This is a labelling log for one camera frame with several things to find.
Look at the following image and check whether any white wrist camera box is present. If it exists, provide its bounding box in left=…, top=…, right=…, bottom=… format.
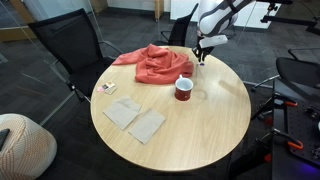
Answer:
left=198, top=34, right=230, bottom=49

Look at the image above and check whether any white cup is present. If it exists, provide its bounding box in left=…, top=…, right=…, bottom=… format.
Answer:
left=174, top=73, right=195, bottom=102

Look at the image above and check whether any black mesh office chair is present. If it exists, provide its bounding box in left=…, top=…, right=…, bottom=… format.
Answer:
left=27, top=7, right=125, bottom=103

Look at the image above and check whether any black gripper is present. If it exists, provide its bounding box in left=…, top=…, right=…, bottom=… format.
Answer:
left=192, top=45, right=215, bottom=64

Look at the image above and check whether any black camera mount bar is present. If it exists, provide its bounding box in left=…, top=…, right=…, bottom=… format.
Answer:
left=259, top=0, right=320, bottom=36

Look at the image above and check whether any orange and black clamp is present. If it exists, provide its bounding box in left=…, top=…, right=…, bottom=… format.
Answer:
left=271, top=127, right=305, bottom=151
left=272, top=92, right=299, bottom=108

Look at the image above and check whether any red-orange cloth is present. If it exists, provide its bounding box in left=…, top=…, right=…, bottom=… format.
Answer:
left=112, top=43, right=196, bottom=85

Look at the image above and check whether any small card box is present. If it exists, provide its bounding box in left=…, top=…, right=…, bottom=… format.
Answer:
left=102, top=80, right=119, bottom=96

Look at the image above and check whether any beige woven pouf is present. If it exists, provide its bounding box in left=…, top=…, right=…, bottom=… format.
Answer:
left=0, top=113, right=59, bottom=180

